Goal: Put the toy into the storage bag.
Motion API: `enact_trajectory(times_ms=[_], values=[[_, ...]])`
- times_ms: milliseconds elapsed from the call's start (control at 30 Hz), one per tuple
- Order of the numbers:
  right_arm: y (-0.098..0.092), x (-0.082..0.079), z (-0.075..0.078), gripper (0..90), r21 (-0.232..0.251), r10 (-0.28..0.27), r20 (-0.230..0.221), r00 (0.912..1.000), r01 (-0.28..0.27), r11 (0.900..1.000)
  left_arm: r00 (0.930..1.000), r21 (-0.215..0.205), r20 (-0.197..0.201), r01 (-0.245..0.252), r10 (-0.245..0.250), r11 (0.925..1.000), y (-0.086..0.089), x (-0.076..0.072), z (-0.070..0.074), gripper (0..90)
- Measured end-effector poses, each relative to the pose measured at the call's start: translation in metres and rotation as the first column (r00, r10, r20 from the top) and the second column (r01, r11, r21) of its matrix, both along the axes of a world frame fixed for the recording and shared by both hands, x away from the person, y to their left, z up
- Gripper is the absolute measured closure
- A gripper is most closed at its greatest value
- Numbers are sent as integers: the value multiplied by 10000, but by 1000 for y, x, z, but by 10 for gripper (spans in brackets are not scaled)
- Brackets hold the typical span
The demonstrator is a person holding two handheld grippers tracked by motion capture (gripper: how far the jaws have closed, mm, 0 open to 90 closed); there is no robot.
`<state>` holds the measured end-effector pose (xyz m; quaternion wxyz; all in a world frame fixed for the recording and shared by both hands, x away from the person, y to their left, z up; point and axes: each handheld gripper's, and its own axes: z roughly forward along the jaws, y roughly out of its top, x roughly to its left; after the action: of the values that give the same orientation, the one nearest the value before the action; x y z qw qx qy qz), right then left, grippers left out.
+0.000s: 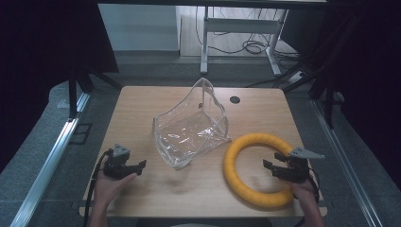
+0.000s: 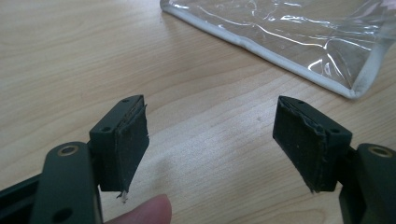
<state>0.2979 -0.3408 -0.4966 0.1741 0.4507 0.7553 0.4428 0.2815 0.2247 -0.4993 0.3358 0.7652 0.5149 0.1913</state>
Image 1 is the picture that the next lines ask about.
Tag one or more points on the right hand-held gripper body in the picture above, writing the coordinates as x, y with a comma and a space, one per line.
296, 170

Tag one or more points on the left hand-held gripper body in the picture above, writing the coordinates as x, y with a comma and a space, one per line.
119, 164

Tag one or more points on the person's right hand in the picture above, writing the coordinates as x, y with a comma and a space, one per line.
302, 190

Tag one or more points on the person's left hand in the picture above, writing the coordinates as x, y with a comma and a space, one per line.
105, 189

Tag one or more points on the clear plastic zipper bag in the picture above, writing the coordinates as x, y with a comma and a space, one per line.
192, 132

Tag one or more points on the black metal stand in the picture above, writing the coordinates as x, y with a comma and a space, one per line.
329, 104
73, 94

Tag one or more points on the white power strip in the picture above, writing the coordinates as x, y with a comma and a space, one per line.
296, 76

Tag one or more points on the black curtain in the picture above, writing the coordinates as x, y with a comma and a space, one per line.
372, 78
38, 63

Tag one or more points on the aluminium floor rail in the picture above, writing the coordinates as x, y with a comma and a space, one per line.
47, 167
346, 164

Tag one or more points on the white metal desk frame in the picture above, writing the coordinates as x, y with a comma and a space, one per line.
239, 26

